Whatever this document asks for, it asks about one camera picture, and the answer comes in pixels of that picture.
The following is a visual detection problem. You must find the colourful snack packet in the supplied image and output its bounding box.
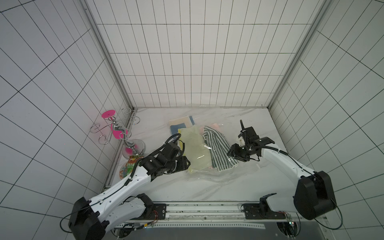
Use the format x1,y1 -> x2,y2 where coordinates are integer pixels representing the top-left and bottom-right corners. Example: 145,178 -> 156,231
119,156 -> 143,180

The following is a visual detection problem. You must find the pink towel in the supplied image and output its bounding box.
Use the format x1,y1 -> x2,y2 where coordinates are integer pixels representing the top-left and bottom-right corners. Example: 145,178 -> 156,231
210,123 -> 223,133

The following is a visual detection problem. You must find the clear plastic vacuum bag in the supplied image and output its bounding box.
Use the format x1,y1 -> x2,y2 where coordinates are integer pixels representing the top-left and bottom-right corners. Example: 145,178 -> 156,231
164,108 -> 270,183

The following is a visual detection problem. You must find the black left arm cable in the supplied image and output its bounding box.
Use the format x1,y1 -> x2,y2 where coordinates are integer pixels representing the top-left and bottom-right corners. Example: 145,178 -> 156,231
59,214 -> 79,234

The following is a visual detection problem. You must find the aluminium mounting rail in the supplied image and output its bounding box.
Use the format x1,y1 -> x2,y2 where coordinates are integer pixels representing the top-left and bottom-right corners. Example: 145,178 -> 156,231
78,200 -> 335,240

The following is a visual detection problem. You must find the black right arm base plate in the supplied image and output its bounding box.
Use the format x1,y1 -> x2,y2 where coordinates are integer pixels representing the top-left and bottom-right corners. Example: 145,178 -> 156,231
240,193 -> 286,220

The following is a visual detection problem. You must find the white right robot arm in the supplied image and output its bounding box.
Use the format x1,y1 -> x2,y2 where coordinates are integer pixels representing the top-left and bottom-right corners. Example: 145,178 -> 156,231
227,127 -> 337,220

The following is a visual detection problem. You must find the blue and beige towel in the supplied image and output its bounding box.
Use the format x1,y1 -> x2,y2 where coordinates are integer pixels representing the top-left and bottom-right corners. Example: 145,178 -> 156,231
169,116 -> 195,135

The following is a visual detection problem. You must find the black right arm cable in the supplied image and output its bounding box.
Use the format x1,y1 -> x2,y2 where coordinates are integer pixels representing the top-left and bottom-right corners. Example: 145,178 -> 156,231
313,199 -> 344,231

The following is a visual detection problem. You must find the pale yellow towel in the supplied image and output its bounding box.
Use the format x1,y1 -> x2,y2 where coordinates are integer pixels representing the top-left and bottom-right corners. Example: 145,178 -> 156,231
178,125 -> 212,173

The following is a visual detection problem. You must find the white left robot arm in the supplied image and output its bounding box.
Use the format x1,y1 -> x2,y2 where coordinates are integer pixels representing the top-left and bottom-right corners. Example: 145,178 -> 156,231
68,143 -> 191,240

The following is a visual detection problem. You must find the green white striped towel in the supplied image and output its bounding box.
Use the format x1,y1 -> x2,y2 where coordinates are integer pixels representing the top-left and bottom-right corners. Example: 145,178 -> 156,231
202,126 -> 239,172

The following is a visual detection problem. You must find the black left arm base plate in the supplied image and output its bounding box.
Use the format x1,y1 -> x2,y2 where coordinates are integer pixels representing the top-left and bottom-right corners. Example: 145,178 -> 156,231
122,194 -> 167,221

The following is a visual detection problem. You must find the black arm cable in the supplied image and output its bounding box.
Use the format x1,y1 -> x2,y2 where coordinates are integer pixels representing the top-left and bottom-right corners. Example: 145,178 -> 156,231
313,199 -> 344,231
59,214 -> 79,234

